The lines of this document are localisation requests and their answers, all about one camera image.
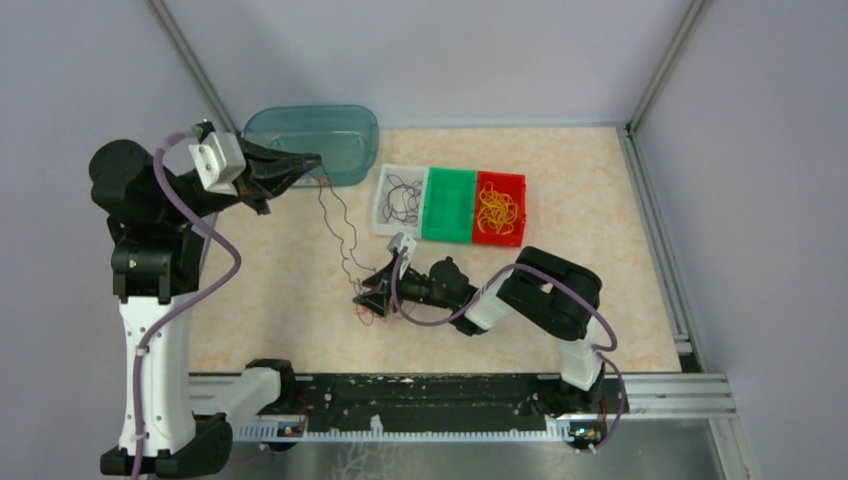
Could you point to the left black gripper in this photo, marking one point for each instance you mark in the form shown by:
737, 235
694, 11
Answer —
267, 173

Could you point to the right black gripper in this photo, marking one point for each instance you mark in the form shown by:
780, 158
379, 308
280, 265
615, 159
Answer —
378, 299

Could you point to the purple wire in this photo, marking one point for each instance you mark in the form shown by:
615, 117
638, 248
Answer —
335, 216

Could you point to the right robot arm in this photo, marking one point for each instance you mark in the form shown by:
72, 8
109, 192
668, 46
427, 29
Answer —
560, 297

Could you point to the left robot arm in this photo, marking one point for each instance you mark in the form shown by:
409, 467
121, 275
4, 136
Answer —
166, 259

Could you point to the blue transparent plastic tub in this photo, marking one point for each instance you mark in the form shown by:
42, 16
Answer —
347, 137

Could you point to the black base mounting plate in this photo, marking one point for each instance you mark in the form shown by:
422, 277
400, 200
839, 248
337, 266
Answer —
437, 403

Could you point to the white plastic bin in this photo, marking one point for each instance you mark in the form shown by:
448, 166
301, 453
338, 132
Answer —
399, 200

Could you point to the green plastic bin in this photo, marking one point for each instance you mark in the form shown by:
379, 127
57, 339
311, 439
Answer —
449, 203

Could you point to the red plastic bin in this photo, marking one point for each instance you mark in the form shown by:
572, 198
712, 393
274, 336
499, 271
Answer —
500, 209

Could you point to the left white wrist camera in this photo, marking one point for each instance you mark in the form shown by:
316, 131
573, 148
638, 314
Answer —
218, 161

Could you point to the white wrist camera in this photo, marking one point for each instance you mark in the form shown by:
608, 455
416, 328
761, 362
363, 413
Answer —
218, 161
403, 245

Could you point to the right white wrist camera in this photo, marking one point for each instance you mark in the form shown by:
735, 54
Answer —
403, 245

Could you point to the white slotted cable duct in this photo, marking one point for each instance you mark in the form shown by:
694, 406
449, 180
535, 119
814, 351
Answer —
274, 431

